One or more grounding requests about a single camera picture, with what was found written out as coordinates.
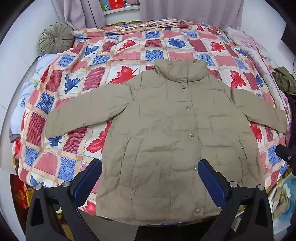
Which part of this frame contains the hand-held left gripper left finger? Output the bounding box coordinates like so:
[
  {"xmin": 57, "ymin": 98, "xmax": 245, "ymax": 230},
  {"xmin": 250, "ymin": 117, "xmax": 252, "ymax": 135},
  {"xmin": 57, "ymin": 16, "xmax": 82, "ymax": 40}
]
[{"xmin": 25, "ymin": 158, "xmax": 103, "ymax": 241}]

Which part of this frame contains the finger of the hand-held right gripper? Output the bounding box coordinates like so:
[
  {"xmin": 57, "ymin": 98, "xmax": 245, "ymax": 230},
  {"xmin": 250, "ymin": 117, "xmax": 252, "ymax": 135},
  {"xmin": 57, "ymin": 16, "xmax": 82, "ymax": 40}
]
[{"xmin": 275, "ymin": 144, "xmax": 296, "ymax": 168}]

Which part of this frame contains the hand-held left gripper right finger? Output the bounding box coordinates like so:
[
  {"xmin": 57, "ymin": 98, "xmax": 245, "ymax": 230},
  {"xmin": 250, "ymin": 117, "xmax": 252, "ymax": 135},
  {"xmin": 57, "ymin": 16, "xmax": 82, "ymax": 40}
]
[{"xmin": 198, "ymin": 159, "xmax": 275, "ymax": 241}]

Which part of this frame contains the khaki padded jacket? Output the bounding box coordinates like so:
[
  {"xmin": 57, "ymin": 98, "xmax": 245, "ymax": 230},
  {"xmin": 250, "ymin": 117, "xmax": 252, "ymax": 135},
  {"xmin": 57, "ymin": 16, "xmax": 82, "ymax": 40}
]
[{"xmin": 45, "ymin": 58, "xmax": 287, "ymax": 225}]

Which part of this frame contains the pale printed cloth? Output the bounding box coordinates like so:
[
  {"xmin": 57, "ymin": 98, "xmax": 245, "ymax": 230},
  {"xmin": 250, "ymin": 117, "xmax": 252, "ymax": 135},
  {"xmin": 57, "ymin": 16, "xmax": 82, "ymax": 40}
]
[{"xmin": 268, "ymin": 171, "xmax": 296, "ymax": 222}]

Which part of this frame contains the red yellow bag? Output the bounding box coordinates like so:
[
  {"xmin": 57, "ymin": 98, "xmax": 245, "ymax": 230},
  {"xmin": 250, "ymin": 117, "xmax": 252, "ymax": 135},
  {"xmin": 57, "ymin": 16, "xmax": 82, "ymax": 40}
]
[{"xmin": 10, "ymin": 175, "xmax": 36, "ymax": 210}]

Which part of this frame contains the olive green cloth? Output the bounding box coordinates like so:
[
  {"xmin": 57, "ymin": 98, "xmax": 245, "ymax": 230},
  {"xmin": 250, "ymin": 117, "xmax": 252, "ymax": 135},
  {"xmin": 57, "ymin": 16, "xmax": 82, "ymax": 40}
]
[{"xmin": 272, "ymin": 67, "xmax": 296, "ymax": 96}]

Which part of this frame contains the white floral bed sheet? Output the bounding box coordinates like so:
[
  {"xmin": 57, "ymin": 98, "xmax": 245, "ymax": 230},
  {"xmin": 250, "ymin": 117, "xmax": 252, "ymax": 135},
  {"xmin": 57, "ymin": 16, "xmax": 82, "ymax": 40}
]
[{"xmin": 9, "ymin": 54, "xmax": 59, "ymax": 142}]

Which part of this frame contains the pale floral quilt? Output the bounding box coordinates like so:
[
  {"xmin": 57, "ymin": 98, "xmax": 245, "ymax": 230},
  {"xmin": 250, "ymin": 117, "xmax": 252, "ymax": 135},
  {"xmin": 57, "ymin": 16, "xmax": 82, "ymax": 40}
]
[{"xmin": 225, "ymin": 27, "xmax": 292, "ymax": 116}]

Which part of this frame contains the leaf print checked blanket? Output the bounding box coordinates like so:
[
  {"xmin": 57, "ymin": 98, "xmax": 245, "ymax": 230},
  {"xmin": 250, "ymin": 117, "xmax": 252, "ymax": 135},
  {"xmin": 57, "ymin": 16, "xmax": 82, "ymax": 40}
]
[{"xmin": 11, "ymin": 22, "xmax": 292, "ymax": 218}]

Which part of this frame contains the round green pleated cushion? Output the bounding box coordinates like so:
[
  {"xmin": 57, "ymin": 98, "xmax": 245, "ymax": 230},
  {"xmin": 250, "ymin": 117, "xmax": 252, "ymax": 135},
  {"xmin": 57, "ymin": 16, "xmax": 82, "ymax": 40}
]
[{"xmin": 38, "ymin": 22, "xmax": 75, "ymax": 56}]

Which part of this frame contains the striped folded cloth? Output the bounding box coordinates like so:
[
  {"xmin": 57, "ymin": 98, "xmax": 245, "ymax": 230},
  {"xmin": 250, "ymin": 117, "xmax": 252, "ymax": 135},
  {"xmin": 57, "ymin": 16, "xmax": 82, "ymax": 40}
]
[{"xmin": 102, "ymin": 19, "xmax": 192, "ymax": 33}]

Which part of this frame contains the grey pink curtain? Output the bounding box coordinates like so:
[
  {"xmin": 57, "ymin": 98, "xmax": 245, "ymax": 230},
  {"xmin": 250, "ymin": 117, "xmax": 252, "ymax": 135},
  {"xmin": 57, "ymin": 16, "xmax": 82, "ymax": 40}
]
[
  {"xmin": 140, "ymin": 0, "xmax": 244, "ymax": 26},
  {"xmin": 51, "ymin": 0, "xmax": 107, "ymax": 32}
]

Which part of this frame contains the white window sill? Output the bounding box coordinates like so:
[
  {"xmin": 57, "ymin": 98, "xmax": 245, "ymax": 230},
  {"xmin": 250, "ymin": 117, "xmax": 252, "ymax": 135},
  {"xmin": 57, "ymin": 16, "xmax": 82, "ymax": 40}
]
[{"xmin": 104, "ymin": 6, "xmax": 141, "ymax": 16}]

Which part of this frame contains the red box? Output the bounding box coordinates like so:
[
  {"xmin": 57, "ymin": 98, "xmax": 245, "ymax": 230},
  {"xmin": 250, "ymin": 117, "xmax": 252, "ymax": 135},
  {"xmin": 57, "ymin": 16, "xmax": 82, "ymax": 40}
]
[{"xmin": 109, "ymin": 0, "xmax": 127, "ymax": 10}]

